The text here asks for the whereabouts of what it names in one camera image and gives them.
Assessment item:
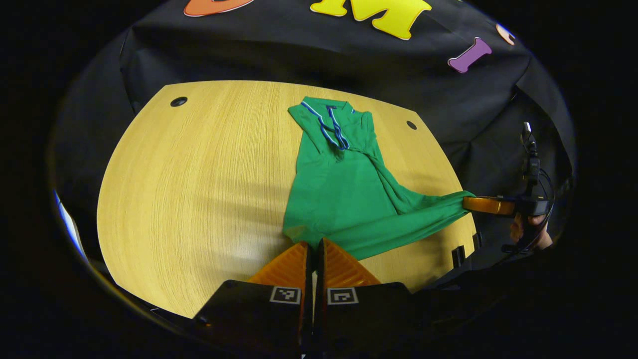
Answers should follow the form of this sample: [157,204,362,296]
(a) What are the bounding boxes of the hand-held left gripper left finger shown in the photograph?
[193,242,314,350]

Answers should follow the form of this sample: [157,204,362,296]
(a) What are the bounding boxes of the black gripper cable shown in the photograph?
[537,167,556,235]

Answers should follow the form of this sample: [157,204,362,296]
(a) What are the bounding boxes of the green T-shirt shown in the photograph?
[282,96,477,261]

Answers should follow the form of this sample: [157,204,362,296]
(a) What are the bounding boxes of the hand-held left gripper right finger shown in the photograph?
[317,238,417,353]

